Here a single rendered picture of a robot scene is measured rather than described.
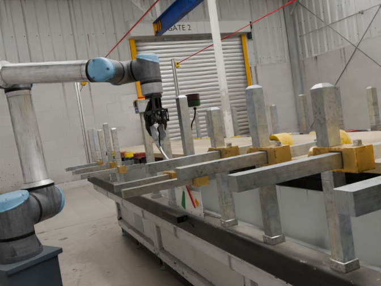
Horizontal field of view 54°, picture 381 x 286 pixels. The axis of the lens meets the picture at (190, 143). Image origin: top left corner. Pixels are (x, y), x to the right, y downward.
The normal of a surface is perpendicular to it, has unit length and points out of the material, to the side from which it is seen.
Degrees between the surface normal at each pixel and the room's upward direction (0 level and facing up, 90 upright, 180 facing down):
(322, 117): 90
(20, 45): 90
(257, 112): 90
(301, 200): 90
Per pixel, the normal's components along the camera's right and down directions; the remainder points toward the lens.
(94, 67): -0.24, 0.10
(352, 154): -0.90, 0.15
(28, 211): 0.94, -0.12
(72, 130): 0.40, -0.01
